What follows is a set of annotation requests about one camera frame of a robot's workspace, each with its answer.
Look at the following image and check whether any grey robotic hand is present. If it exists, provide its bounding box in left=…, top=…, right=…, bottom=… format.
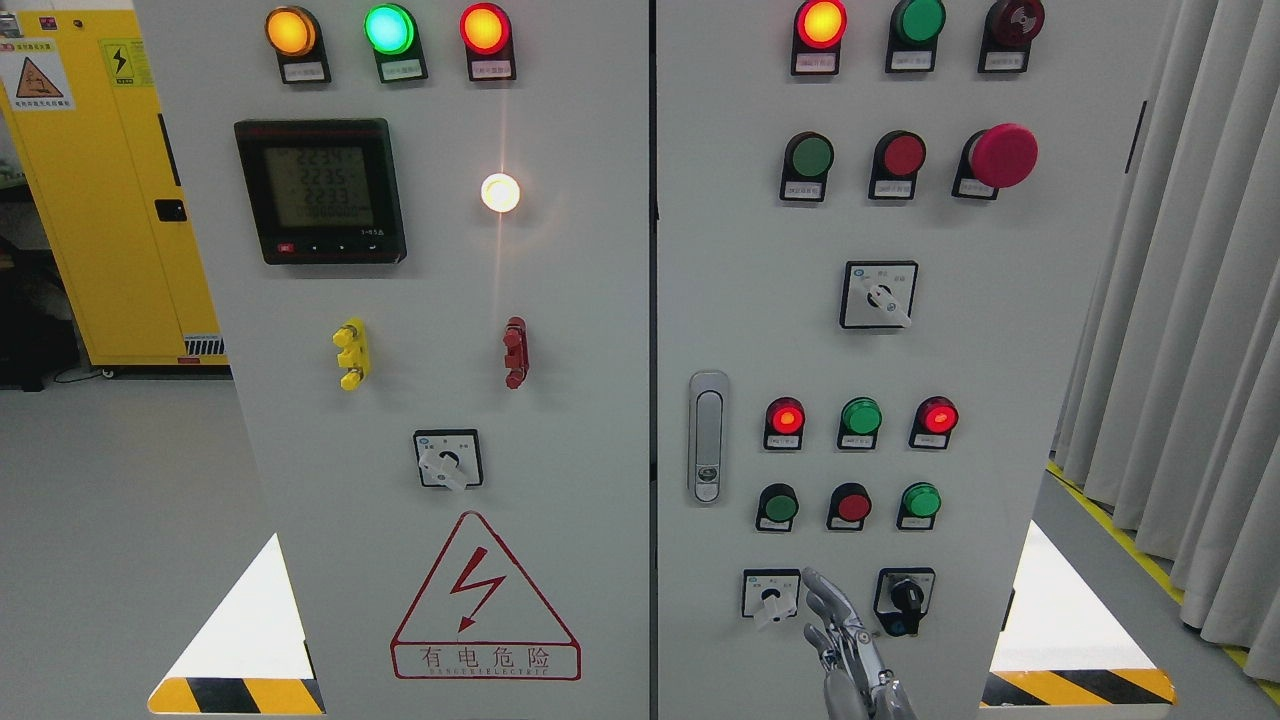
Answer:
left=800, top=568, right=916, bottom=719

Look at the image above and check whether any silver door swing handle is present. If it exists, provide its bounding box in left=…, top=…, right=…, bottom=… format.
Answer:
left=687, top=370, right=730, bottom=503

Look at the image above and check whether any right cabinet door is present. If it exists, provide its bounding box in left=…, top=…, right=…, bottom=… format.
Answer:
left=655, top=1, right=1175, bottom=719

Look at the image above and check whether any cabinet door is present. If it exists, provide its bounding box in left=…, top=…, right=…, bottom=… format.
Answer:
left=134, top=1, right=652, bottom=719
left=655, top=1, right=1175, bottom=719

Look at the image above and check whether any left cabinet door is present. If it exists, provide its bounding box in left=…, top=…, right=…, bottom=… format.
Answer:
left=134, top=1, right=652, bottom=719

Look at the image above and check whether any red push button lower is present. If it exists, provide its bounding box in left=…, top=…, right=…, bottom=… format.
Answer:
left=826, top=482, right=873, bottom=532

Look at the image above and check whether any red push button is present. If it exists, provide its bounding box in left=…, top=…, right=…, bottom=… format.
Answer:
left=826, top=482, right=873, bottom=532
left=867, top=129, right=927, bottom=201

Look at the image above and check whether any green push button lower right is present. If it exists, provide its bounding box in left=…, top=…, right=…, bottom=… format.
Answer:
left=896, top=482, right=942, bottom=532

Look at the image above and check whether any green push button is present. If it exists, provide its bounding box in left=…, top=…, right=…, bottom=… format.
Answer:
left=755, top=483, right=799, bottom=533
left=780, top=131, right=835, bottom=202
left=896, top=482, right=942, bottom=532

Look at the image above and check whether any green push button lower left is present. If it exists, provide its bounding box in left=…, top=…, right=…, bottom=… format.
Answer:
left=755, top=483, right=799, bottom=533

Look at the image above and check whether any right striped base foot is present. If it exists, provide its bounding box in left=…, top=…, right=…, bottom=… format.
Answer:
left=977, top=525, right=1178, bottom=719

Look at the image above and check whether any striped base foot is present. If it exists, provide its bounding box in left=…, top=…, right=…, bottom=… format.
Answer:
left=977, top=525, right=1178, bottom=719
left=147, top=536, right=325, bottom=719

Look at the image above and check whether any green lamp middle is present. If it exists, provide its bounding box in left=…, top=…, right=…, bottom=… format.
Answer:
left=836, top=396, right=884, bottom=451

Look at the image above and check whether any red lit lamp middle right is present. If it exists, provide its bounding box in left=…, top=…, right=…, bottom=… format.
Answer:
left=908, top=396, right=959, bottom=450

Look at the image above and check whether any red lit lamp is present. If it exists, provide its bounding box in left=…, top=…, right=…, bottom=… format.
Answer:
left=762, top=396, right=806, bottom=452
left=908, top=396, right=959, bottom=450

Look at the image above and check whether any red lit lamp middle left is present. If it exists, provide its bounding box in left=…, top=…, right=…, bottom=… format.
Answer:
left=762, top=396, right=806, bottom=452

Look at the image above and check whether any red electric warning sign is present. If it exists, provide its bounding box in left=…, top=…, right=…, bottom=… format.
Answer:
left=390, top=511, right=582, bottom=682

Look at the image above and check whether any grey curtain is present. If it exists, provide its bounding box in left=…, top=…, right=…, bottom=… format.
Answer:
left=1055, top=1, right=1279, bottom=682

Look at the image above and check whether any red terminal connector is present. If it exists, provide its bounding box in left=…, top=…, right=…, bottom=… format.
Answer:
left=502, top=316, right=530, bottom=389

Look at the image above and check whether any red push button upper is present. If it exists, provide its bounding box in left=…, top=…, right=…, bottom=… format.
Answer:
left=867, top=129, right=927, bottom=201

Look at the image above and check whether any green push button upper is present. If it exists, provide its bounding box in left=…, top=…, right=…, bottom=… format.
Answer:
left=780, top=131, right=835, bottom=202

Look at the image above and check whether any red emergency stop button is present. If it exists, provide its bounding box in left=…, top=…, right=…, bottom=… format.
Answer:
left=951, top=123, right=1039, bottom=201

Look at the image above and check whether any yellow terminal connector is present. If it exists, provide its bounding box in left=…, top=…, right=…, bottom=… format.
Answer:
left=332, top=316, right=371, bottom=392

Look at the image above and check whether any left striped base foot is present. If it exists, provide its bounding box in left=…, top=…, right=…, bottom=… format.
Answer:
left=147, top=536, right=325, bottom=719

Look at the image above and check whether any white glowing indicator lamp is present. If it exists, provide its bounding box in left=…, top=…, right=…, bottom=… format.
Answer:
left=480, top=172, right=522, bottom=214

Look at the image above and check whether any red indicator lamp top right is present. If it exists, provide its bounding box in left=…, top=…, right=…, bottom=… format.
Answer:
left=790, top=1, right=849, bottom=76

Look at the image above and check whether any red indicator lamp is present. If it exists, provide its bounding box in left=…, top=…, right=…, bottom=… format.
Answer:
left=460, top=3, right=517, bottom=82
left=790, top=1, right=849, bottom=76

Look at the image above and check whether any green indicator lamp top right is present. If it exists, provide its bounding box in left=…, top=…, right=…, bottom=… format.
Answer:
left=884, top=0, right=947, bottom=74

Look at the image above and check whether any green indicator lamp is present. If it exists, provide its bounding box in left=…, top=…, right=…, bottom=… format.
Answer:
left=884, top=0, right=947, bottom=74
left=364, top=3, right=429, bottom=83

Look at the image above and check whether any dark red buzzer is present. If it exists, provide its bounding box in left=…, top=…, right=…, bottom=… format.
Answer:
left=977, top=0, right=1044, bottom=74

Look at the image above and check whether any black digital power meter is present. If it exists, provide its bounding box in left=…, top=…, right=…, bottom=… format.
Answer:
left=234, top=118, right=407, bottom=265

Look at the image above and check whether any red indicator lamp top left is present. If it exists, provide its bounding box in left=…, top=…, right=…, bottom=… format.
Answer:
left=460, top=3, right=517, bottom=82

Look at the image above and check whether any green indicator lamp top left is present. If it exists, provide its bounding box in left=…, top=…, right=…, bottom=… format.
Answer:
left=364, top=3, right=429, bottom=83

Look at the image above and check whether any orange indicator lamp top left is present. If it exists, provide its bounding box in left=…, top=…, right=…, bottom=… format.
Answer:
left=265, top=5, right=332, bottom=85

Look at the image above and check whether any yellow safety cabinet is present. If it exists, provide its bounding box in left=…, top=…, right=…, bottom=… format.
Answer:
left=3, top=8, right=227, bottom=368

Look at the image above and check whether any black key selector switch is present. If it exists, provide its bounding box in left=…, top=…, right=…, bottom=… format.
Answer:
left=874, top=568, right=936, bottom=637

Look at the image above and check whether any lower left rotary switch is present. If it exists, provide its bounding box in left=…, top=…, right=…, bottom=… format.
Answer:
left=741, top=568, right=801, bottom=632

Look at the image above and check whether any right door upper rotary switch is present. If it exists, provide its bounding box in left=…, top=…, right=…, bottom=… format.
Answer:
left=838, top=261, right=919, bottom=329

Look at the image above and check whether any door rotary switch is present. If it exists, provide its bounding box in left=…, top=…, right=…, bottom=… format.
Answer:
left=838, top=261, right=919, bottom=329
left=413, top=429, right=484, bottom=491

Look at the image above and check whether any left door rotary switch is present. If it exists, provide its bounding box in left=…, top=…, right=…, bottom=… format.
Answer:
left=413, top=429, right=484, bottom=491

